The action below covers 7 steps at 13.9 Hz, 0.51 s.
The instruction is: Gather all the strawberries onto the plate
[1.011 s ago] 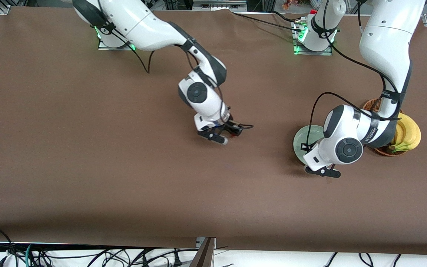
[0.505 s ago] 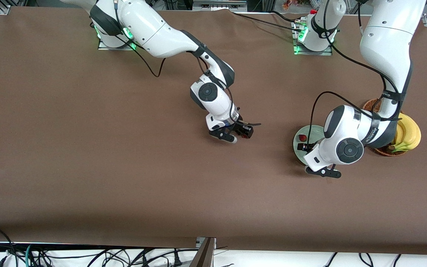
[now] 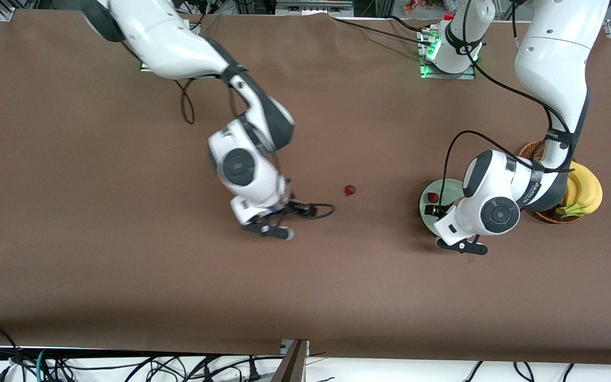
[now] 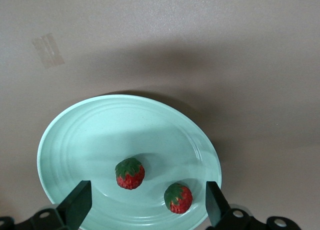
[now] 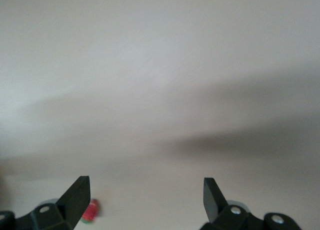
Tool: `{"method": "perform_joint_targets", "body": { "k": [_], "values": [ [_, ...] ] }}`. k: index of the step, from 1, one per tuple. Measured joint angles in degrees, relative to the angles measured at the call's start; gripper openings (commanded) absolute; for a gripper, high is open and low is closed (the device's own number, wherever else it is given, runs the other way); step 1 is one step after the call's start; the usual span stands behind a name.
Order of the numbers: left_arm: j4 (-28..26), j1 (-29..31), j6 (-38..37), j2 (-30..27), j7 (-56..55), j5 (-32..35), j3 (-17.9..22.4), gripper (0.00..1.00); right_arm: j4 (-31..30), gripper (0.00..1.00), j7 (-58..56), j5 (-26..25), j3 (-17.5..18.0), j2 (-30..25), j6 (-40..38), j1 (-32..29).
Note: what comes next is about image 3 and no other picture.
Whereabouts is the light green round plate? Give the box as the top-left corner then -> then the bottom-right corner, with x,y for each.
418,179 -> 469,238

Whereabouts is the large table cover sheet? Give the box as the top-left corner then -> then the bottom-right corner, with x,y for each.
0,10 -> 611,367

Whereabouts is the brown wicker basket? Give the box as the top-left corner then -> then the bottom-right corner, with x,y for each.
519,140 -> 584,224

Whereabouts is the yellow banana bunch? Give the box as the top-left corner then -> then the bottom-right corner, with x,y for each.
556,161 -> 603,219

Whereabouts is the grey metal box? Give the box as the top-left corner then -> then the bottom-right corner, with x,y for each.
275,0 -> 355,16

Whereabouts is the orange red background clutter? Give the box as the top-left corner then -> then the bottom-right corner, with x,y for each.
403,0 -> 447,15

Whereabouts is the black left camera cable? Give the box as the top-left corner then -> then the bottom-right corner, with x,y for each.
425,0 -> 577,217

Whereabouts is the small metal bracket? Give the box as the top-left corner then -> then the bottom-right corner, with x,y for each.
280,338 -> 310,357

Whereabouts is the short black table cable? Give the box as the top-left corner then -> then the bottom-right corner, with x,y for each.
388,15 -> 433,33

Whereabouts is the long black table cable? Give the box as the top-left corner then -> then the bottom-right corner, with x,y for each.
328,13 -> 429,46

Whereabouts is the teal floor cable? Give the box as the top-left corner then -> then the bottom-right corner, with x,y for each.
35,348 -> 50,382

